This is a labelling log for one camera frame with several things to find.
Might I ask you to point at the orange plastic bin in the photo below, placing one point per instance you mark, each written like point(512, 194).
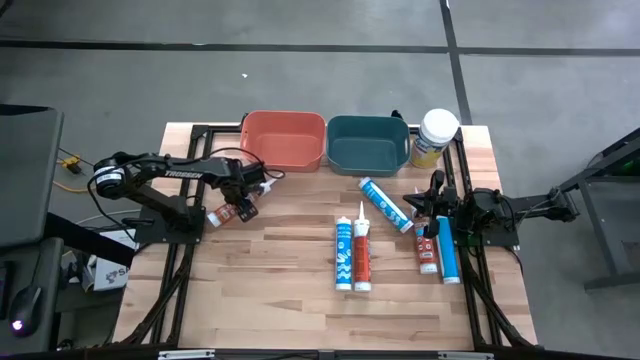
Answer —
point(282, 142)

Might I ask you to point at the orange sealant tube with nozzle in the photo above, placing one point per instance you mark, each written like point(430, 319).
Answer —
point(224, 213)
point(426, 252)

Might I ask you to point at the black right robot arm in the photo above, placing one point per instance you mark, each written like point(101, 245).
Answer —
point(530, 206)

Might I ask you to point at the plain blue silicone tube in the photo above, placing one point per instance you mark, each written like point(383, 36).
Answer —
point(448, 257)

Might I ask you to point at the yellow connector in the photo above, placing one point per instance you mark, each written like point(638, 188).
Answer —
point(71, 162)

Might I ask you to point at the black side table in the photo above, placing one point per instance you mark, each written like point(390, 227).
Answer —
point(50, 270)

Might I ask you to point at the teal plastic bin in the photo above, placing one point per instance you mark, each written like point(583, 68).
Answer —
point(367, 147)

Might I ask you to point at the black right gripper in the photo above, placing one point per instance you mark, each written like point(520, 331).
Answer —
point(445, 207)

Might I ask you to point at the black computer mouse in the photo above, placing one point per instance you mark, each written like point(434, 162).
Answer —
point(25, 310)

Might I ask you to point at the silver bracket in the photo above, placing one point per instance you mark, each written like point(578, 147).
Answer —
point(465, 355)
point(187, 354)

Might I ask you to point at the black desk top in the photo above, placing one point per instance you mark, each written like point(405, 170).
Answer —
point(25, 175)

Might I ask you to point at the black bar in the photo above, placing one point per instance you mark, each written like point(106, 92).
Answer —
point(90, 240)

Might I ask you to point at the white cardboard box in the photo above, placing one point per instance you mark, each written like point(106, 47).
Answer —
point(112, 275)

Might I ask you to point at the Lysol wipes canister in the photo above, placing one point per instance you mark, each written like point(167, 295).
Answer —
point(437, 130)

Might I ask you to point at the blue white patterned silicone tube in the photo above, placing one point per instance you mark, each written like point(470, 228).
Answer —
point(343, 255)
point(385, 204)

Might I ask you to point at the red sealant tube with nozzle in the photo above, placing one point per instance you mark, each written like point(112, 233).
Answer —
point(362, 255)

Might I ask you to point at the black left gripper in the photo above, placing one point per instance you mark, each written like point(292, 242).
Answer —
point(235, 181)

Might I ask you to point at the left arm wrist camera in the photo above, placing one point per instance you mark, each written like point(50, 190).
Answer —
point(257, 176)

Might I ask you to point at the black metal stand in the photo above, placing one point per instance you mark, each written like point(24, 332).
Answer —
point(597, 230)

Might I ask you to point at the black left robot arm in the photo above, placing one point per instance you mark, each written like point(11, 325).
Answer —
point(150, 192)

